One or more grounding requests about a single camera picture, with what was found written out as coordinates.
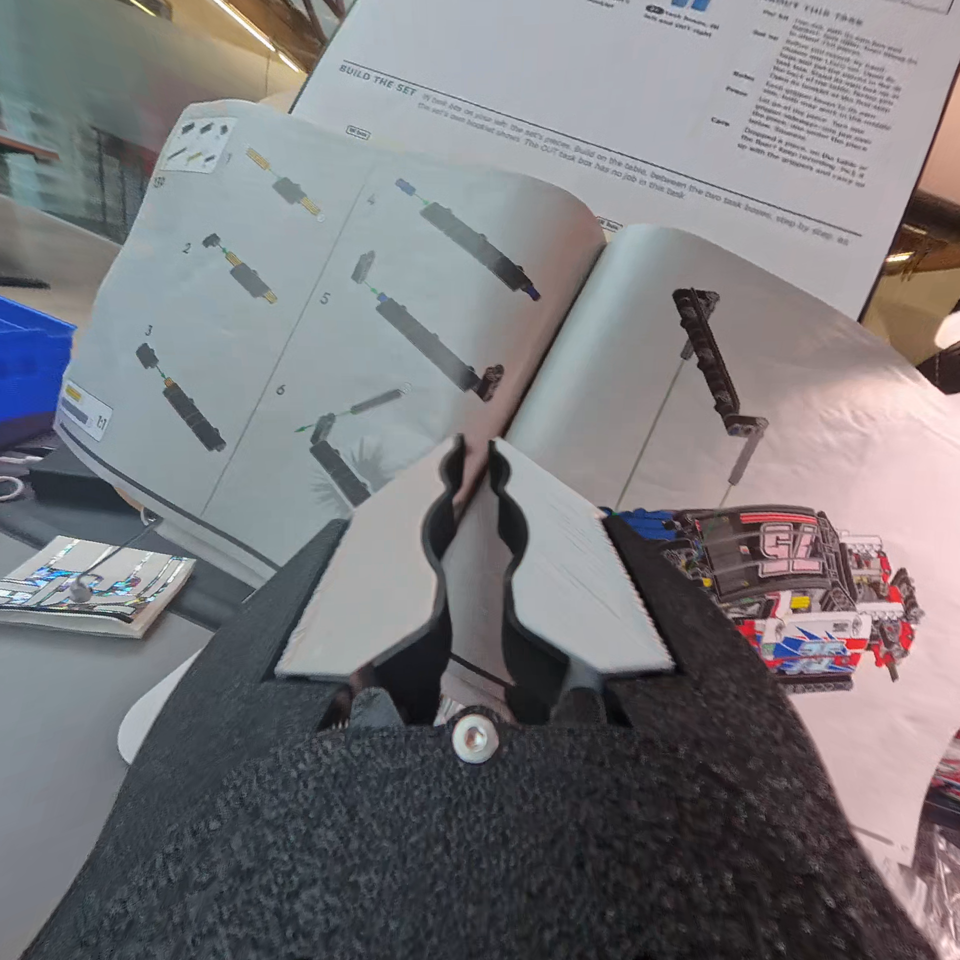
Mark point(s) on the shiny sticker booklet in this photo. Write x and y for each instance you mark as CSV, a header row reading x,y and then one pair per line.
x,y
112,600

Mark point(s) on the white monitor stand base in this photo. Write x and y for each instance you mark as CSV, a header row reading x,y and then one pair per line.
x,y
150,720

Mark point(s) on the blue plastic bin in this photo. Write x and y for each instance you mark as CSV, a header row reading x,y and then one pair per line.
x,y
30,375

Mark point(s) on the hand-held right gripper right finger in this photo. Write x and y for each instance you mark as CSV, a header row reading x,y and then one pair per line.
x,y
585,592

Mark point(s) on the printed task sheet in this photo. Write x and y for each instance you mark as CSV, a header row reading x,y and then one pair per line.
x,y
600,90

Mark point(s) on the white sheet with truck print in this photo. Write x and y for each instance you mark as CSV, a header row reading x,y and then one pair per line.
x,y
840,465

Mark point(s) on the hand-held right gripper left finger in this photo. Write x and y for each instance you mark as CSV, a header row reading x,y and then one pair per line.
x,y
360,592

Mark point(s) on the open building instruction booklet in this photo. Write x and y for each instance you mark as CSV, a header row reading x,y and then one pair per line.
x,y
300,337

